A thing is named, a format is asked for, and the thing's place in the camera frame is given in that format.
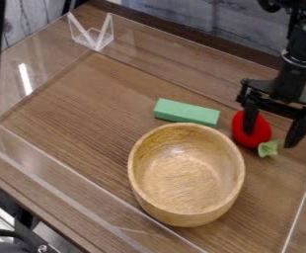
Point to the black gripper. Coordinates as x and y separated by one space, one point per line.
257 97

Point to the red plush strawberry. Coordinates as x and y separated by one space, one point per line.
260 140

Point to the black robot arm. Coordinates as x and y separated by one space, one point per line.
282 95

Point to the green foam block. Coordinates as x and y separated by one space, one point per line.
185 113

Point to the wooden bowl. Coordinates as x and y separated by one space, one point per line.
186 171

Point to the clear acrylic corner bracket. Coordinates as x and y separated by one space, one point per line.
93 38

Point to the clear acrylic tray wall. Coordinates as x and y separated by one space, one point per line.
89 215

